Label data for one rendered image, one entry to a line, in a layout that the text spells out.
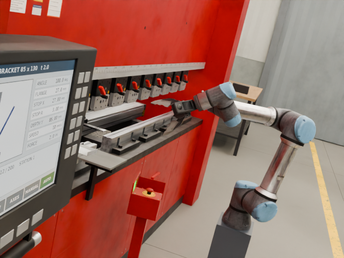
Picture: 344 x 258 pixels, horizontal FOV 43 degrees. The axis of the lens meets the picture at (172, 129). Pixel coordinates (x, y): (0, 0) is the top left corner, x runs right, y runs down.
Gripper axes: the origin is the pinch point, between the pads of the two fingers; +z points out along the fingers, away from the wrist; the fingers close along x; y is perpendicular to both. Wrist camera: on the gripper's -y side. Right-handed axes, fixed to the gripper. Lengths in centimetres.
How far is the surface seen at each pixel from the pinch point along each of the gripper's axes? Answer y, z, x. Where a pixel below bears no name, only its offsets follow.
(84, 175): 17, 49, -11
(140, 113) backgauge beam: 162, 56, 28
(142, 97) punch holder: 82, 26, 26
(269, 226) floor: 255, 1, -110
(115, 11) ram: 17, 5, 58
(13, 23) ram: -52, 20, 41
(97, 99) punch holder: 21.3, 30.8, 22.6
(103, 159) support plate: 11.7, 33.9, -7.1
